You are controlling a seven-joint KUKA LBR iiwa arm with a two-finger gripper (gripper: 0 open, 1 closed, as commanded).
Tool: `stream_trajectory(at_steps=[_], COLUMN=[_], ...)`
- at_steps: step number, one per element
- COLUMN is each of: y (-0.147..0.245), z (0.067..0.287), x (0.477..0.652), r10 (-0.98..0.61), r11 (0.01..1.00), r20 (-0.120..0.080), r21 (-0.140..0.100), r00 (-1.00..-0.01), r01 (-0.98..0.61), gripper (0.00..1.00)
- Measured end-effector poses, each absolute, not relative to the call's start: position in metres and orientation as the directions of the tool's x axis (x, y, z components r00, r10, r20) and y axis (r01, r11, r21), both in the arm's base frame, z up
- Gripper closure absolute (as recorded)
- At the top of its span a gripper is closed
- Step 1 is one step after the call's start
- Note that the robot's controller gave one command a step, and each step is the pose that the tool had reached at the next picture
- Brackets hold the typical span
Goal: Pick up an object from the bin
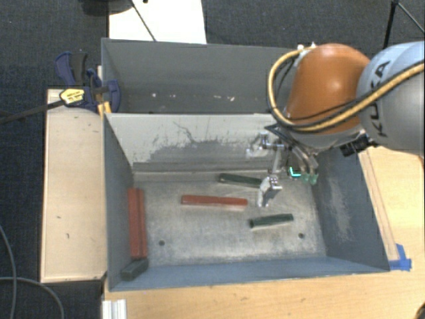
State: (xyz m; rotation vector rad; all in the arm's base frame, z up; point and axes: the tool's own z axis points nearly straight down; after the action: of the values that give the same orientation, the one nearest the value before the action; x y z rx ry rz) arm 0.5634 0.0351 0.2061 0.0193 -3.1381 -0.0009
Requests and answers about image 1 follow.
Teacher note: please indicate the grey metal bin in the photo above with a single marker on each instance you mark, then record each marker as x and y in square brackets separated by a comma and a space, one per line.
[212, 244]

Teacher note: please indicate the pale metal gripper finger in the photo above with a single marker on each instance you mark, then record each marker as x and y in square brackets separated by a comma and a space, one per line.
[263, 194]
[275, 190]

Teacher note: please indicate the dark green flat block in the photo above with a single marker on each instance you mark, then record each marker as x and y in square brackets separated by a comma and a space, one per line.
[239, 179]
[271, 220]
[134, 269]

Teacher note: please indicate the red-brown flat block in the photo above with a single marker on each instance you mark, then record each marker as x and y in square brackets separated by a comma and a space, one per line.
[212, 200]
[142, 224]
[133, 223]

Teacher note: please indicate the pale wood board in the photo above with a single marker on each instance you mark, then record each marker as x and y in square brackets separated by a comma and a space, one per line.
[74, 194]

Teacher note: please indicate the black cylinder on white bracket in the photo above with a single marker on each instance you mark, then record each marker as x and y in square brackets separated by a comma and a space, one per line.
[354, 146]

